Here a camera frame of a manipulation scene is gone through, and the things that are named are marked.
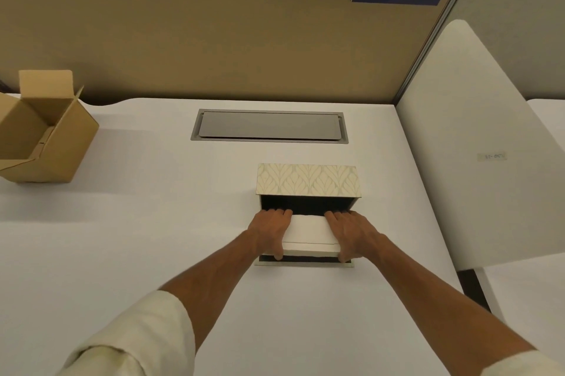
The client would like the person's right forearm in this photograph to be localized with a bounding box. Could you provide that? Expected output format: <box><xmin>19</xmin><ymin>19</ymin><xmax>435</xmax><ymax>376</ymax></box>
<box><xmin>362</xmin><ymin>237</ymin><xmax>537</xmax><ymax>372</ymax></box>

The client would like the silver partition corner post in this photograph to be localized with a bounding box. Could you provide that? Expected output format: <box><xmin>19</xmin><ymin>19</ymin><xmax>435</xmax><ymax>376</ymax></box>
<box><xmin>392</xmin><ymin>0</ymin><xmax>467</xmax><ymax>105</ymax></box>

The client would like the cream left sleeve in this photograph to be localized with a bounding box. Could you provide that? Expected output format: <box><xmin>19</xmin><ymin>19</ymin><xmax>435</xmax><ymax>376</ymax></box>
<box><xmin>56</xmin><ymin>290</ymin><xmax>197</xmax><ymax>376</ymax></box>

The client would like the white rounded side divider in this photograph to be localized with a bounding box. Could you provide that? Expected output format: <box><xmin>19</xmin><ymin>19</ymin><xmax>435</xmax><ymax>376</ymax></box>
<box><xmin>394</xmin><ymin>19</ymin><xmax>565</xmax><ymax>273</ymax></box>

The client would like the grey fabric partition panel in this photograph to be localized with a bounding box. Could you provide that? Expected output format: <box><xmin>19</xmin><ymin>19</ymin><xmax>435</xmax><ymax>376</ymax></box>
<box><xmin>455</xmin><ymin>0</ymin><xmax>565</xmax><ymax>101</ymax></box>

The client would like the person's left hand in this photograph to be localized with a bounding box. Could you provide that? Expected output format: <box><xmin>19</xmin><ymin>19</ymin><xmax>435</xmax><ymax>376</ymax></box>
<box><xmin>246</xmin><ymin>207</ymin><xmax>294</xmax><ymax>262</ymax></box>

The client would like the person's left forearm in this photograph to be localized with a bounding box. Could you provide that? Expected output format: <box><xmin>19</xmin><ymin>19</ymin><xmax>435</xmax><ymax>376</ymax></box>
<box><xmin>157</xmin><ymin>232</ymin><xmax>271</xmax><ymax>352</ymax></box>

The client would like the beige fabric partition panel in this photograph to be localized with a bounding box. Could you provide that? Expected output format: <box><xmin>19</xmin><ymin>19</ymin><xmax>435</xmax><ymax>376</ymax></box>
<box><xmin>0</xmin><ymin>0</ymin><xmax>460</xmax><ymax>107</ymax></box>

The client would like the cream sleeve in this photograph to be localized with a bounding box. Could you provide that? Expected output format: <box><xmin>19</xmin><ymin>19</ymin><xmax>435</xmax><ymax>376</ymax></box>
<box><xmin>56</xmin><ymin>290</ymin><xmax>197</xmax><ymax>376</ymax></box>
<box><xmin>478</xmin><ymin>348</ymin><xmax>565</xmax><ymax>376</ymax></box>

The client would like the person's right hand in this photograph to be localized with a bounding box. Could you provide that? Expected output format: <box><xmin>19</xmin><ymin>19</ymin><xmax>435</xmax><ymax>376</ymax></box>
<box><xmin>324</xmin><ymin>210</ymin><xmax>389</xmax><ymax>264</ymax></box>

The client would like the leaf patterned gift box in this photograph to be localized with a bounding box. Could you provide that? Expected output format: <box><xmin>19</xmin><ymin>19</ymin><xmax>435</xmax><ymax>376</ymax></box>
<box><xmin>255</xmin><ymin>162</ymin><xmax>364</xmax><ymax>269</ymax></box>

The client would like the open brown cardboard box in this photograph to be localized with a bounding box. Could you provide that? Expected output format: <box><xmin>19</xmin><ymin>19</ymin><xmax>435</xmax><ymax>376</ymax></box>
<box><xmin>0</xmin><ymin>70</ymin><xmax>100</xmax><ymax>184</ymax></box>

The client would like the white rectangular insert pad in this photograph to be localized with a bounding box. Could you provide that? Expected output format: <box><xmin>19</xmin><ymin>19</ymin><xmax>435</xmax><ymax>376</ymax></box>
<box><xmin>282</xmin><ymin>213</ymin><xmax>343</xmax><ymax>257</ymax></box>

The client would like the cream right sleeve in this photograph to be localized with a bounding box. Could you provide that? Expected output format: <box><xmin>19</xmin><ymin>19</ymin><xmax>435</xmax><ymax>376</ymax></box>
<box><xmin>478</xmin><ymin>348</ymin><xmax>565</xmax><ymax>376</ymax></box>

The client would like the grey metal desk cable hatch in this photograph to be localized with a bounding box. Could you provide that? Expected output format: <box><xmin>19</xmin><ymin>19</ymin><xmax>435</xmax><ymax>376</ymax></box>
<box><xmin>190</xmin><ymin>109</ymin><xmax>350</xmax><ymax>145</ymax></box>

